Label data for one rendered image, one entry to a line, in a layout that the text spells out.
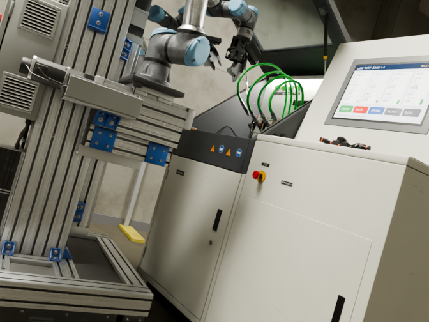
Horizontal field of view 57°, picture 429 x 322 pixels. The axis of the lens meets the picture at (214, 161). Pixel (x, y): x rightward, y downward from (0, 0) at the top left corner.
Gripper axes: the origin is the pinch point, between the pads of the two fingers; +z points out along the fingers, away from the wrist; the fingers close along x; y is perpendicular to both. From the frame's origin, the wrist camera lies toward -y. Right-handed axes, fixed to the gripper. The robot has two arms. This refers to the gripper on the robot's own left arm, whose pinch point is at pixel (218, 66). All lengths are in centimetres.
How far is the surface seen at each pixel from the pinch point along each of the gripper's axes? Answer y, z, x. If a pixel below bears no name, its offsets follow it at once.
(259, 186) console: 38, 56, 44
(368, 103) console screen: -13, 47, 69
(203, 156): 34, 38, 1
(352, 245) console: 45, 77, 89
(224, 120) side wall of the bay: -4.1, 29.2, -27.9
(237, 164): 34, 46, 28
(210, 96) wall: -82, 10, -161
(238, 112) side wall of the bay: -16.1, 29.1, -27.9
